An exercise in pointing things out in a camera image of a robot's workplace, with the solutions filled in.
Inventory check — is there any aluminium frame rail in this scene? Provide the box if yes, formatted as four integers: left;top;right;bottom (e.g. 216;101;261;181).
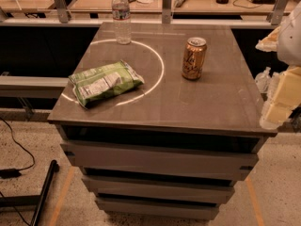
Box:
0;0;300;28

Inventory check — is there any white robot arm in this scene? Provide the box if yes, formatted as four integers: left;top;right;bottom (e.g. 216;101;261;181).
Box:
256;2;301;130

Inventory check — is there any black floor stand leg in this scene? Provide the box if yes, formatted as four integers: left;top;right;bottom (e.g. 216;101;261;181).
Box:
0;160;59;226

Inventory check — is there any orange La Croix can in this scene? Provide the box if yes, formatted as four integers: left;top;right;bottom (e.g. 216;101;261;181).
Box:
182;37;207;80

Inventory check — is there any green chip bag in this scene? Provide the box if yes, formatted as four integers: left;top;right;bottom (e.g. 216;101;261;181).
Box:
69;60;144;107

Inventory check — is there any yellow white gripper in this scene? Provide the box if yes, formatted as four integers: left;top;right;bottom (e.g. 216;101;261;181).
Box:
255;66;301;130

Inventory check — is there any black power cable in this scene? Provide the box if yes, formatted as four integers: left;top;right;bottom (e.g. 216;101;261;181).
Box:
0;116;36;179

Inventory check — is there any clear plastic water bottle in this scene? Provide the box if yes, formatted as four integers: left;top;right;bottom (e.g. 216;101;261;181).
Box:
112;0;131;44

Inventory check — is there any grey drawer cabinet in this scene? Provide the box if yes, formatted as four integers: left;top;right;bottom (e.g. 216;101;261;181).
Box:
49;24;271;220

